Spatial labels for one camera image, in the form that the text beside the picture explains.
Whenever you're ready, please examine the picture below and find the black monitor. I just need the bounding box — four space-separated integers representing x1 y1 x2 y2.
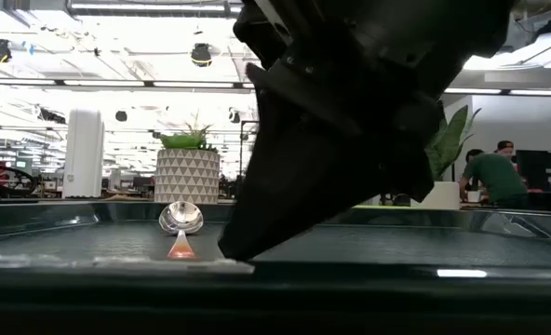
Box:
516 149 551 192

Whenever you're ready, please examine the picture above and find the green succulent plant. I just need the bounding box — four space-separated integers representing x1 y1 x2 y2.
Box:
159 115 219 153

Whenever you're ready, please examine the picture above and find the metal spoon orange handle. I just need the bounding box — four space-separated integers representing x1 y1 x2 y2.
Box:
158 200 205 261

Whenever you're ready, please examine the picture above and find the plain white plant pot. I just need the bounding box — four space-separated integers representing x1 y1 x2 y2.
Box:
412 181 462 210

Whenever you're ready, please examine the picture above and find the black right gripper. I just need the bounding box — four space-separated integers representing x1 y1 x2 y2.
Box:
217 0 446 261

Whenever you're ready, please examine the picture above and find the white triangle-pattern planter pot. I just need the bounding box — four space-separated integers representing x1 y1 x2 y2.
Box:
154 148 222 205

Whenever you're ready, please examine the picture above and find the dark green plastic tray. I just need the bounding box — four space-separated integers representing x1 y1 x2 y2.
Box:
0 200 551 335

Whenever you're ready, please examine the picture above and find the green snake plant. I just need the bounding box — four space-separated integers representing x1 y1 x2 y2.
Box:
424 105 482 182

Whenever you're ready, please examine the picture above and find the white building pillar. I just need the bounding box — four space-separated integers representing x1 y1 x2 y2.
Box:
62 109 106 200

